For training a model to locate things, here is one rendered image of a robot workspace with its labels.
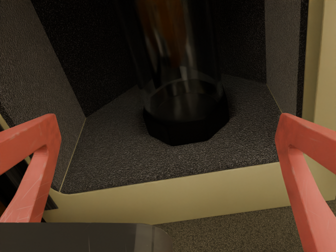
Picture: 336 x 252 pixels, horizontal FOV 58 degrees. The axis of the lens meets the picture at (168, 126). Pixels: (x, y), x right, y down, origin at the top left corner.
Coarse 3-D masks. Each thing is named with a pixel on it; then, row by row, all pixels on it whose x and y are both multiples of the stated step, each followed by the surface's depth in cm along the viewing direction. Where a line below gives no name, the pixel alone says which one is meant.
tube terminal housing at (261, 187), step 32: (320, 0) 23; (320, 32) 24; (320, 64) 23; (320, 96) 25; (96, 192) 32; (128, 192) 32; (160, 192) 32; (192, 192) 32; (224, 192) 32; (256, 192) 32; (320, 192) 32
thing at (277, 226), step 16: (272, 208) 33; (288, 208) 33; (160, 224) 35; (176, 224) 34; (192, 224) 34; (208, 224) 34; (224, 224) 33; (240, 224) 33; (256, 224) 32; (272, 224) 32; (288, 224) 32; (176, 240) 33; (192, 240) 32; (208, 240) 32; (224, 240) 32; (240, 240) 31; (256, 240) 31; (272, 240) 30; (288, 240) 30
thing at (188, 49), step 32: (128, 0) 25; (160, 0) 24; (192, 0) 25; (128, 32) 27; (160, 32) 26; (192, 32) 26; (160, 64) 28; (192, 64) 28; (160, 96) 30; (192, 96) 30
